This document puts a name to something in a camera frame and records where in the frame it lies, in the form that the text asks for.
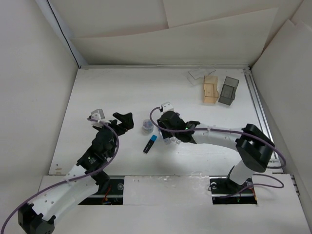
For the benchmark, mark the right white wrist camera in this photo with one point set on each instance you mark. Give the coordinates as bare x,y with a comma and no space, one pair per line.
166,107

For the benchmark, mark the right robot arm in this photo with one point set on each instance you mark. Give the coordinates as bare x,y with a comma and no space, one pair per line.
254,148

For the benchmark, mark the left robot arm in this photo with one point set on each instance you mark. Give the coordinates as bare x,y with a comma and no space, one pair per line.
40,214

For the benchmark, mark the amber plastic container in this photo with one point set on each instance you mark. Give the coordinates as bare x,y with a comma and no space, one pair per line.
210,92

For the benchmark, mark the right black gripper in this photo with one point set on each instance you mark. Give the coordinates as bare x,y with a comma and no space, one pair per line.
161,124

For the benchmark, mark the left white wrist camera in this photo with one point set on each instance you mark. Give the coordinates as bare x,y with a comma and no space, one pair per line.
97,115

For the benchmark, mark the grey smoked plastic container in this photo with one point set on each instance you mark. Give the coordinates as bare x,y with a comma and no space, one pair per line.
228,91

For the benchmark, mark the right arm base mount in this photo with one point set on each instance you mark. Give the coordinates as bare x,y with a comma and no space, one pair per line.
225,192

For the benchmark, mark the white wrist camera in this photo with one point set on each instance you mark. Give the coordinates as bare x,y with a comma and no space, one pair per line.
97,115
166,107

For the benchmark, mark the black blue-capped highlighter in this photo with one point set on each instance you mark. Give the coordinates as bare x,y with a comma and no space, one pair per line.
149,144

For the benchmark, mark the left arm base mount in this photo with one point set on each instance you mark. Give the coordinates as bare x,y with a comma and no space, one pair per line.
113,195

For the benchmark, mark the clear plastic container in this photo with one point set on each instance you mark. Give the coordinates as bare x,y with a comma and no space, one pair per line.
196,76

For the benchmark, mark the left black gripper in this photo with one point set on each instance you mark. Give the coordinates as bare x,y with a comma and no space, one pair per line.
126,120

